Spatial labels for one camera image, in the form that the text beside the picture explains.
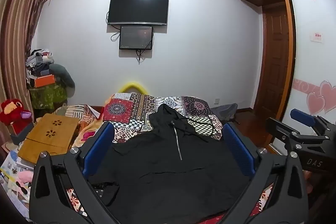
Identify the orange box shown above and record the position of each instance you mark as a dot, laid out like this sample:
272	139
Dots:
44	81

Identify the black zip hoodie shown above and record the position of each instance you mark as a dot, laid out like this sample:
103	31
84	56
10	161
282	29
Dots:
168	174

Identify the wooden lap table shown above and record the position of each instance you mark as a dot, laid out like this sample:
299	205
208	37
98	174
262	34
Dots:
50	137

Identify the yellow curved foam tube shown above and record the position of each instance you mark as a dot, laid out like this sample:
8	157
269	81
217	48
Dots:
132	85

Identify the white heart-print sliding door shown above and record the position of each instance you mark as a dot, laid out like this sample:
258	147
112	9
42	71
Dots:
312	61

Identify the patchwork patterned blanket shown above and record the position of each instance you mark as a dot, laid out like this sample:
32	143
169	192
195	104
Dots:
131	113

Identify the grey plush pillow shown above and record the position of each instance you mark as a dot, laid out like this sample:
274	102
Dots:
64	77

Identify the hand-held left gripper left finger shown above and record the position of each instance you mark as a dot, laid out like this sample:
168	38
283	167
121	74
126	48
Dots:
101	146

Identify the black wall television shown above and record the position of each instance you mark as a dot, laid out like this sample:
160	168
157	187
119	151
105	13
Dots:
137	8

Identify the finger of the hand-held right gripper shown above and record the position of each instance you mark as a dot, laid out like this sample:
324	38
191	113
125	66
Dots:
278	129
302	116

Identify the red plush toy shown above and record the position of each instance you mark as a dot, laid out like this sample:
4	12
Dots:
13	111

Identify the dark grey cloth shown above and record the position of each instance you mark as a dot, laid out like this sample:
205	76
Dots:
225	111

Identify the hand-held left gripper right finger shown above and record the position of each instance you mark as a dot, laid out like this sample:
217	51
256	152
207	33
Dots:
237	150

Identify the pink plush toy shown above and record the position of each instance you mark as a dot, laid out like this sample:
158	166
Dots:
25	179

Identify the brown striped curtain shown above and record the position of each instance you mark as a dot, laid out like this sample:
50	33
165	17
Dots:
18	29

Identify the orange striped quilt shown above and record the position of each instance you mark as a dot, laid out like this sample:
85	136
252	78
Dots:
78	113

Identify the pile of clutter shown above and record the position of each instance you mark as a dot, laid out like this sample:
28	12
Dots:
38	61

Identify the brown wooden door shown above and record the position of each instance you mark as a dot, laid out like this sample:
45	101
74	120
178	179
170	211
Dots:
274	61

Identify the small black wall monitor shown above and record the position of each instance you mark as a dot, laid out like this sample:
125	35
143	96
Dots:
136	37

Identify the pile of magazines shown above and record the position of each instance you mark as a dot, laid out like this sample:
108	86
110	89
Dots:
10	169

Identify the white door label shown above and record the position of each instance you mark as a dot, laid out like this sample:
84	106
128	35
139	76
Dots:
316	37

